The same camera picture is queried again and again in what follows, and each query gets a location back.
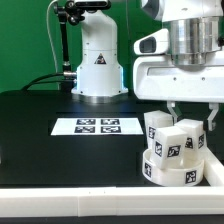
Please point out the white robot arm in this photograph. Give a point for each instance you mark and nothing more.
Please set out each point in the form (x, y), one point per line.
(183, 61)

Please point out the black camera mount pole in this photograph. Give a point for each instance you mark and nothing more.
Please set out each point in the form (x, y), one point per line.
(68, 13)

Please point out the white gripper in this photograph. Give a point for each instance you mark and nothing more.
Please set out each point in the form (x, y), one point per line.
(156, 78)

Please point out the black mounted camera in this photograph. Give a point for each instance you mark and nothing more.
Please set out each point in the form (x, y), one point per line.
(91, 4)

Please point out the white front fence rail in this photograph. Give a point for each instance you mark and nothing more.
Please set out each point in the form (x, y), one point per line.
(111, 201)

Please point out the white marker sheet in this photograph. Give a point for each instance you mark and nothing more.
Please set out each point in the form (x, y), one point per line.
(97, 126)

